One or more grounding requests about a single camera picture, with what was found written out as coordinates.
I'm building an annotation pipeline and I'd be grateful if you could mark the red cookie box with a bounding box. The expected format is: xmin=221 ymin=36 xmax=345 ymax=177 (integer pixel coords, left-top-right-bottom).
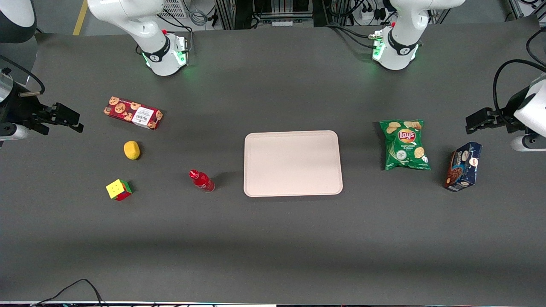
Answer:
xmin=103 ymin=96 xmax=164 ymax=130

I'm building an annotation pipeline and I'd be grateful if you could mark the black base cable bundle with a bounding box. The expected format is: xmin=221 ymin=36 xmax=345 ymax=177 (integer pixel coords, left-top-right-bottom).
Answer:
xmin=325 ymin=23 xmax=384 ymax=48

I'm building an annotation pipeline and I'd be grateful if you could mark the white perforated box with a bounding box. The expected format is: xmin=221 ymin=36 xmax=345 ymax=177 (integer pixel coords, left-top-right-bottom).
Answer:
xmin=159 ymin=0 xmax=189 ymax=19

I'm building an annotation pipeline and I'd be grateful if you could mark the colourful puzzle cube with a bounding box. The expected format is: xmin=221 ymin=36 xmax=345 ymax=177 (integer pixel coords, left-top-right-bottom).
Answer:
xmin=106 ymin=179 xmax=133 ymax=201

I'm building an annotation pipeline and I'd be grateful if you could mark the dark grey table mat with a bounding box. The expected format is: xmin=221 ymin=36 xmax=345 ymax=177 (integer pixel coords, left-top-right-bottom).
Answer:
xmin=0 ymin=16 xmax=546 ymax=306

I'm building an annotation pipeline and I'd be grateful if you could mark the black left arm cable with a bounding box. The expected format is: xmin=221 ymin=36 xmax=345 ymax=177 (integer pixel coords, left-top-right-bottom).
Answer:
xmin=493 ymin=59 xmax=546 ymax=125

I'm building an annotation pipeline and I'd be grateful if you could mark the aluminium equipment frame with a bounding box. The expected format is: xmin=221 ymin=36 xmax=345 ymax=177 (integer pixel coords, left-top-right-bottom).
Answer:
xmin=215 ymin=0 xmax=315 ymax=30

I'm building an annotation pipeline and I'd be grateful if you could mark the thin black cable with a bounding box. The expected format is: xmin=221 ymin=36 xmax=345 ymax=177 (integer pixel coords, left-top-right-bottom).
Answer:
xmin=29 ymin=279 xmax=105 ymax=307

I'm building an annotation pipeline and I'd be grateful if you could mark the beige plastic tray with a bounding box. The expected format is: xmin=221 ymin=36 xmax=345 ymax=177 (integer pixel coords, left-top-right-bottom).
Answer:
xmin=244 ymin=130 xmax=343 ymax=197

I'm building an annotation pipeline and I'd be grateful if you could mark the dark blue cookie box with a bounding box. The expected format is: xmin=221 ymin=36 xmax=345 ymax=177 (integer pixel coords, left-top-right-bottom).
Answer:
xmin=444 ymin=142 xmax=483 ymax=192

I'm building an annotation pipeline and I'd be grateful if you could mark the yellow lemon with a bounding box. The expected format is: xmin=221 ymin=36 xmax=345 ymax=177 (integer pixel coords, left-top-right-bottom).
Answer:
xmin=124 ymin=140 xmax=141 ymax=161

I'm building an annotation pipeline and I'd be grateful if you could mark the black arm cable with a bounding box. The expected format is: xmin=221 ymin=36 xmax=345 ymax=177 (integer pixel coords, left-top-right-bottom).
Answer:
xmin=493 ymin=59 xmax=546 ymax=125
xmin=0 ymin=55 xmax=46 ymax=97

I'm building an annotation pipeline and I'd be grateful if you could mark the green Lay's chips bag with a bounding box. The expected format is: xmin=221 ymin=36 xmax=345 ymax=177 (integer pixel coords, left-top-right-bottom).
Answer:
xmin=379 ymin=119 xmax=431 ymax=171

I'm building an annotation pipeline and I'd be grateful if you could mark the black looped cable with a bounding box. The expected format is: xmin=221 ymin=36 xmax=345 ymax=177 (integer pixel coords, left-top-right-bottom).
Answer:
xmin=526 ymin=27 xmax=546 ymax=67

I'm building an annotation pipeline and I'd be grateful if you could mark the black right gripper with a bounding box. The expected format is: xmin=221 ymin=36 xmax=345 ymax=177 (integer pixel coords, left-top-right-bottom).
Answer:
xmin=0 ymin=82 xmax=84 ymax=136

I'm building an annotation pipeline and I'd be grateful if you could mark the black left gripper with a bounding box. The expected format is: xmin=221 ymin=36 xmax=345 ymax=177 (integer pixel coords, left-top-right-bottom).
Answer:
xmin=465 ymin=91 xmax=530 ymax=135

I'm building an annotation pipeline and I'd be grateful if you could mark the grey coiled cable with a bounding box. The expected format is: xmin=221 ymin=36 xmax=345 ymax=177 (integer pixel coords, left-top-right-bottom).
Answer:
xmin=189 ymin=8 xmax=210 ymax=27

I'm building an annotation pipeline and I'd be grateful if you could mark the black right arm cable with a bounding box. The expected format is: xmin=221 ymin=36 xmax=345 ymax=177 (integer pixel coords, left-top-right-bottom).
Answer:
xmin=0 ymin=55 xmax=46 ymax=97

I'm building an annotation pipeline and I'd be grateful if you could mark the red coke bottle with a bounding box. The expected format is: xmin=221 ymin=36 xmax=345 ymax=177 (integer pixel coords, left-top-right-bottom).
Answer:
xmin=189 ymin=169 xmax=215 ymax=193

